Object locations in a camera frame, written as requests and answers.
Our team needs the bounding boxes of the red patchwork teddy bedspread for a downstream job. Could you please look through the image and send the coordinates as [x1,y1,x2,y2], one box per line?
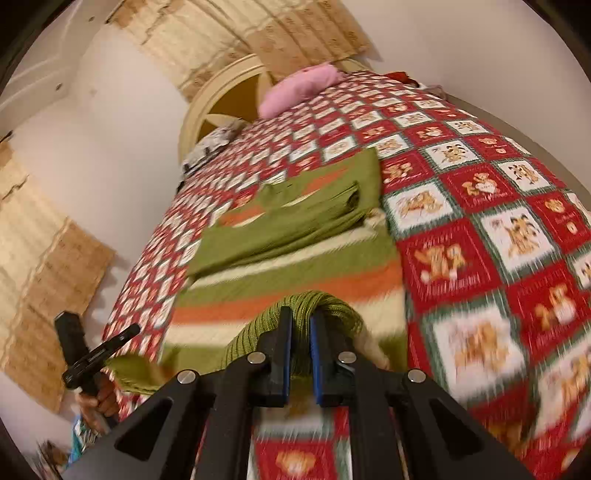
[104,71,590,479]

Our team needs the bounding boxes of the white patterned pillow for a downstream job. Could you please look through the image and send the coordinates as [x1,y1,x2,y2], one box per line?
[181,119,249,180]

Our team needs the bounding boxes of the pink pillow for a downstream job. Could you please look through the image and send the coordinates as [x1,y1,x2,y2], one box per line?
[257,63,346,120]

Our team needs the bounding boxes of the beige side curtain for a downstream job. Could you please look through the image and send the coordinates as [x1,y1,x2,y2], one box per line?
[0,141,114,413]

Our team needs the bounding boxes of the cream wooden headboard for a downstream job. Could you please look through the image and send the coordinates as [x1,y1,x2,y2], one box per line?
[177,52,371,163]

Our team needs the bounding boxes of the beige patterned window curtain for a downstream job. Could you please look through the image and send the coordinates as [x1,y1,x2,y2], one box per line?
[110,0,370,100]

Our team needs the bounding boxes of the striped green orange knit sweater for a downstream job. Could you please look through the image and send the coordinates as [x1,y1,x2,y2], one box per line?
[108,148,407,395]

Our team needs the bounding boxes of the person's left hand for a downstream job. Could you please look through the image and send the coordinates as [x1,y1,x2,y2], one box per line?
[75,372,119,434]

